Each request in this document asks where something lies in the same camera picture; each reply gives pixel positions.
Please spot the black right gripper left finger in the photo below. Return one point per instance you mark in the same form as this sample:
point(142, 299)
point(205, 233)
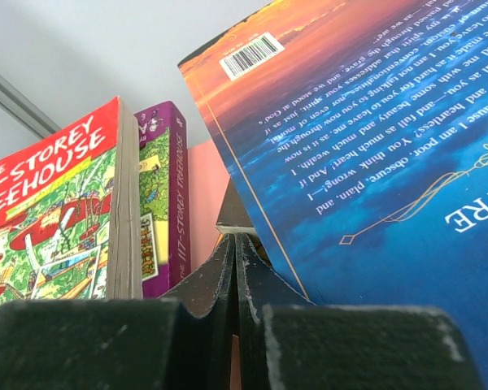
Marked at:
point(181, 340)

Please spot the pink three-tier shelf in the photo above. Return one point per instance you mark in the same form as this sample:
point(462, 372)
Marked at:
point(208, 180)

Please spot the purple 117-storey treehouse book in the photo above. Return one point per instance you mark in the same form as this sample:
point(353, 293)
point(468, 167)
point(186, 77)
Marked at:
point(164, 198)

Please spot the brown dark cover book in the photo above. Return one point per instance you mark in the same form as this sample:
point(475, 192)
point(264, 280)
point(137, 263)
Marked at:
point(233, 217)

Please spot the blue orange paperback book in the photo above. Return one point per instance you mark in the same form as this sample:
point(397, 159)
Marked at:
point(356, 135)

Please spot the red green treehouse book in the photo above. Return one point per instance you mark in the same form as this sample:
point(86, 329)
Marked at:
point(70, 212)

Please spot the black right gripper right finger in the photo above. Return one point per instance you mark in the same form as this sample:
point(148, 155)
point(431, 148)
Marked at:
point(288, 342)

